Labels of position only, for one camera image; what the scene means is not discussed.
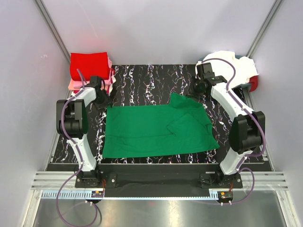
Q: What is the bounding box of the left aluminium frame post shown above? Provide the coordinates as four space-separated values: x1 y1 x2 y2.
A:
33 0 71 63

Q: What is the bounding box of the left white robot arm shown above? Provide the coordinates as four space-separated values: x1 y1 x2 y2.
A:
56 76 112 188

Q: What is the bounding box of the green t shirt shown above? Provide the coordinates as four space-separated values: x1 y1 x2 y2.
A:
103 93 219 158

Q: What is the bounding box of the folded peach t shirt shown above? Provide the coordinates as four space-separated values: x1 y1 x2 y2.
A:
68 79 113 90

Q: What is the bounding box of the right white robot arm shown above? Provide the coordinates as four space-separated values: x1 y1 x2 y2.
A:
189 60 266 188

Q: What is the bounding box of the folded red t shirt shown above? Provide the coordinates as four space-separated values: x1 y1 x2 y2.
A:
70 52 111 81

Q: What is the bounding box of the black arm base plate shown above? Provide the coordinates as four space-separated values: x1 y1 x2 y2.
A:
75 163 243 198

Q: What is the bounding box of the black marbled table mat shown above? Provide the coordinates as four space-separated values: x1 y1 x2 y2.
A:
51 63 265 164

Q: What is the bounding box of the crumpled white t shirt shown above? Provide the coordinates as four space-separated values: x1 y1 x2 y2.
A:
196 51 258 88

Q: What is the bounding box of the aluminium frame post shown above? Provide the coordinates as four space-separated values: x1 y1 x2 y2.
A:
246 0 284 58
33 0 71 63

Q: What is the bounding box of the folded pink t shirt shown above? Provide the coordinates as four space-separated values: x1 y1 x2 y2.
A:
69 54 115 90

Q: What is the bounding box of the right small circuit board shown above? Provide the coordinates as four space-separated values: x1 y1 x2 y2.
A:
219 191 233 200

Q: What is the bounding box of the left small circuit board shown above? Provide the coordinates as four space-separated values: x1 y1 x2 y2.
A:
91 190 104 198

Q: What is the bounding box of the crumpled red t shirt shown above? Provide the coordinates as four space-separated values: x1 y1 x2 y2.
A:
246 75 258 92

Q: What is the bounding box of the right aluminium frame post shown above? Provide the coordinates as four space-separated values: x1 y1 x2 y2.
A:
246 0 284 58

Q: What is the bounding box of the small circuit board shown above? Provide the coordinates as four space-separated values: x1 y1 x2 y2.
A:
91 190 104 198
219 191 233 200

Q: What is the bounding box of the aluminium front rail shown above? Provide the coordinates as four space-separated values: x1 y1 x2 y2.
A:
31 171 288 200

